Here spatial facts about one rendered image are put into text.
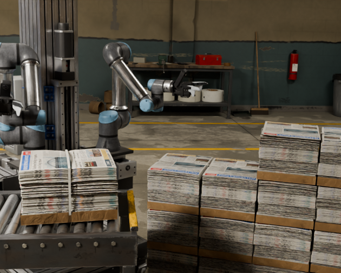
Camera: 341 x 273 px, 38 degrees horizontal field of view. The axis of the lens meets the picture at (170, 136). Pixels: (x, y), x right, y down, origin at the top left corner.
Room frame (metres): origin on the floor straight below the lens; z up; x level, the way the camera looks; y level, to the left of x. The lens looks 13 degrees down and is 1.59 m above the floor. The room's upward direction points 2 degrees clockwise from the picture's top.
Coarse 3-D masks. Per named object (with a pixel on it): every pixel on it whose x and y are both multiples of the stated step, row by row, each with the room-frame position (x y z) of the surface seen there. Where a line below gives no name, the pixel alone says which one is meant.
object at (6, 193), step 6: (0, 192) 2.19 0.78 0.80; (6, 192) 2.19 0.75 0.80; (12, 192) 2.19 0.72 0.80; (18, 192) 2.19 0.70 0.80; (120, 192) 2.24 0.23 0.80; (126, 192) 2.24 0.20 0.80; (6, 198) 2.17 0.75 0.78; (120, 198) 2.23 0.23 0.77; (126, 198) 2.24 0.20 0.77; (18, 204) 2.18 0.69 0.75; (120, 204) 2.23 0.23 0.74; (126, 204) 2.24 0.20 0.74; (0, 210) 2.17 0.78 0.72; (120, 210) 2.24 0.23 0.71; (126, 210) 2.24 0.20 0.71; (12, 216) 2.17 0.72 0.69
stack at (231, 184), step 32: (160, 160) 2.71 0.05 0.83; (192, 160) 2.73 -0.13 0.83; (224, 160) 2.76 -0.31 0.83; (160, 192) 2.52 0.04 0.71; (192, 192) 2.47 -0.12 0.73; (224, 192) 2.44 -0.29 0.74; (256, 192) 2.40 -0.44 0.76; (288, 192) 2.36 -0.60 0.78; (320, 192) 2.32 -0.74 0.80; (160, 224) 2.52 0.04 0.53; (192, 224) 2.48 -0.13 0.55; (224, 224) 2.43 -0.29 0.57; (256, 224) 2.39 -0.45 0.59; (160, 256) 2.52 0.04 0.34; (192, 256) 2.48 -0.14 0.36; (256, 256) 2.39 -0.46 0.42; (288, 256) 2.35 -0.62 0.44; (320, 256) 2.30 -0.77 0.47
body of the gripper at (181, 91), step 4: (172, 84) 2.94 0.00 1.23; (180, 84) 2.92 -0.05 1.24; (184, 84) 2.91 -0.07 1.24; (188, 84) 2.91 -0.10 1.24; (192, 84) 2.94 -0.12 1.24; (172, 88) 2.94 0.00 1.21; (176, 88) 2.95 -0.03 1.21; (180, 88) 2.92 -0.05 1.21; (184, 88) 2.91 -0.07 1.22; (172, 92) 2.95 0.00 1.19; (176, 92) 2.95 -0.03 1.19; (180, 92) 2.92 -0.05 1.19; (184, 92) 2.92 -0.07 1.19; (188, 92) 2.90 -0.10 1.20; (180, 96) 2.92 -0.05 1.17; (184, 96) 2.93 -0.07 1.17; (188, 96) 2.90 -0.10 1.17
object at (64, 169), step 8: (64, 152) 2.09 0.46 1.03; (72, 152) 2.09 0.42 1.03; (64, 160) 1.96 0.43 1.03; (72, 160) 1.96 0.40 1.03; (64, 168) 1.84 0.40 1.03; (72, 168) 1.85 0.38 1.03; (64, 176) 1.84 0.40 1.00; (72, 176) 1.85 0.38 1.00; (64, 184) 1.84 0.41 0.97; (72, 184) 1.85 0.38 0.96; (64, 192) 1.84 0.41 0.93; (72, 192) 1.85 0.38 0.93; (64, 200) 1.84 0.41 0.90; (72, 200) 1.85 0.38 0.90; (64, 208) 1.84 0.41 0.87; (72, 208) 1.85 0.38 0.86
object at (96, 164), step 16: (80, 160) 1.96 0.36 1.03; (96, 160) 1.96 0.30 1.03; (112, 160) 1.97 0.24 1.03; (80, 176) 1.85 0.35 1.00; (96, 176) 1.87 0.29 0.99; (112, 176) 1.89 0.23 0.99; (80, 192) 1.86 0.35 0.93; (96, 192) 1.87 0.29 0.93; (112, 192) 1.89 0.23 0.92; (80, 208) 1.86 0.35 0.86; (96, 208) 1.87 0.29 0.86; (112, 208) 1.89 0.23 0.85
